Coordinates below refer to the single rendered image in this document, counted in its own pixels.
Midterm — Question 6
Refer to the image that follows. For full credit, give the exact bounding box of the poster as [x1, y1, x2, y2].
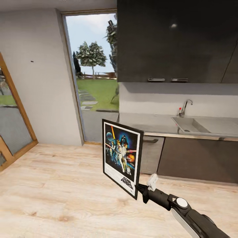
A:
[102, 119, 144, 200]

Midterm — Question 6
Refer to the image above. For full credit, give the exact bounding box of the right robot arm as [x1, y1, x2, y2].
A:
[135, 174, 230, 238]

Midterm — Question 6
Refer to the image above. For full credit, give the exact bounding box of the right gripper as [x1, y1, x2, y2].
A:
[135, 184, 163, 205]

